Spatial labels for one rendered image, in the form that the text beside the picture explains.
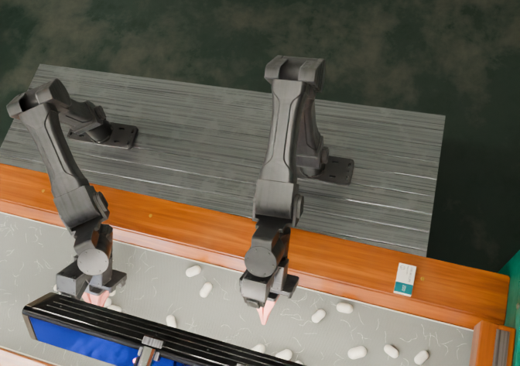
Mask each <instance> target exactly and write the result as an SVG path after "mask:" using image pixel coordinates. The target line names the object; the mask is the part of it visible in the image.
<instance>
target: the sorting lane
mask: <svg viewBox="0 0 520 366"><path fill-rule="evenodd" d="M74 242H75V239H74V235H70V233H69V231H68V230H67V229H66V228H65V227H59V226H56V225H52V224H47V223H43V222H40V221H34V220H31V219H28V218H24V217H19V216H15V215H12V214H7V213H3V212H0V347H2V348H5V349H7V350H10V351H14V352H17V353H20V354H24V355H26V356H29V357H33V358H35V359H38V360H41V361H45V362H47V363H50V364H54V365H56V366H115V365H113V364H109V363H106V362H103V361H99V360H96V359H93V358H91V357H87V356H84V355H82V354H77V353H74V352H72V351H68V350H65V349H62V348H59V347H55V346H53V345H50V344H45V343H43V342H40V341H38V340H33V339H32V338H31V337H30V335H29V331H28V330H27V327H26V324H25V321H24V319H23V316H22V309H23V307H24V306H25V305H26V304H28V303H31V302H32V301H34V300H36V299H38V298H40V297H41V296H44V295H46V294H47V293H49V292H54V293H56V294H59V292H56V291H54V289H53V287H54V286H55V285H56V274H57V273H58V272H60V271H61V270H63V269H64V268H66V267H67V266H68V265H69V264H71V263H72V262H74V256H75V255H77V253H76V252H75V251H74ZM195 265H198V266H200V268H201V271H200V273H199V274H197V275H194V276H192V277H188V276H187V275H186V270H187V269H189V268H191V267H193V266H195ZM112 269H114V270H117V271H120V272H125V273H127V280H126V281H125V285H124V286H123V287H122V288H120V287H117V286H116V290H115V294H114V295H113V296H108V298H109V299H111V305H114V306H119V307H121V312H122V313H127V314H129V315H133V316H137V317H140V318H142V319H146V320H151V321H153V322H157V323H161V324H164V325H167V322H166V318H167V317H168V315H173V316H174V317H175V320H176V328H178V329H181V330H185V331H188V332H191V333H194V334H199V335H202V336H205V337H209V338H213V339H215V340H220V341H223V342H226V343H229V344H233V345H237V346H239V347H244V348H248V349H252V348H253V347H255V346H256V345H258V344H263V345H264V346H265V352H264V353H263V354H268V355H272V356H274V357H275V356H276V355H277V354H278V353H279V352H281V351H284V350H285V349H288V350H291V352H292V357H291V358H290V359H289V360H288V361H293V362H296V361H301V362H302V363H303V365H306V366H469V363H470V352H471V346H472V340H473V334H474V330H471V329H467V328H464V327H459V326H455V325H452V324H448V323H443V322H440V321H436V320H431V319H427V318H424V317H420V316H415V315H412V314H408V313H403V312H399V311H396V310H390V309H387V308H384V307H380V306H375V305H371V304H368V303H363V302H359V301H356V300H352V299H347V298H344V297H340V296H335V295H331V294H328V293H325V292H319V291H316V290H312V289H307V288H303V287H300V286H297V287H296V291H295V292H294V293H293V295H292V298H291V299H288V296H283V295H280V296H279V298H278V299H277V301H276V303H275V305H274V306H273V308H272V310H271V313H270V315H269V318H268V321H267V323H266V325H262V322H261V319H260V316H259V313H258V311H257V309H256V308H253V307H250V306H248V305H247V303H245V301H244V298H243V297H242V296H241V293H240V286H239V279H240V277H241V276H242V274H243V272H239V271H235V270H232V269H226V268H223V267H220V266H216V265H211V264H207V263H204V262H199V261H195V260H192V259H188V258H183V257H180V256H176V255H171V254H167V253H164V252H160V251H155V250H152V249H148V248H143V247H139V246H136V245H130V244H127V243H124V242H120V241H115V240H113V251H112ZM206 282H210V283H211V284H212V286H213V289H212V290H211V291H210V293H209V294H208V296H207V297H204V298H203V297H201V296H200V290H201V289H202V288H203V286H204V284H205V283H206ZM338 303H348V304H351V305H352V306H353V311H352V312H351V313H342V312H339V311H338V310H337V304H338ZM318 310H324V311H325V313H326V315H325V317H324V318H323V319H322V320H320V321H319V322H318V323H314V322H313V321H312V315H313V314H314V313H316V312H317V311H318ZM387 344H389V345H391V346H393V347H394V348H395V349H396V350H397V351H398V352H399V355H398V357H397V358H393V357H391V356H390V355H388V354H387V353H385V350H384V347H385V345H387ZM359 346H363V347H365V348H366V351H367V353H366V355H365V356H364V357H360V358H357V359H351V358H349V357H348V351H349V350H350V349H351V348H354V347H359ZM420 351H427V353H428V354H429V357H428V358H427V359H426V360H425V361H424V362H423V363H422V364H416V363H415V361H414V358H415V356H416V355H417V354H418V353H419V352H420Z"/></svg>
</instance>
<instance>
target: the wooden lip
mask: <svg viewBox="0 0 520 366"><path fill-rule="evenodd" d="M515 334H516V329H515V328H513V327H507V326H504V325H501V324H496V323H491V322H487V321H484V320H482V321H481V322H480V323H478V324H477V325H475V326H474V334H473V340H472V346H471V352H470V363H469V366H512V363H513V355H514V348H515Z"/></svg>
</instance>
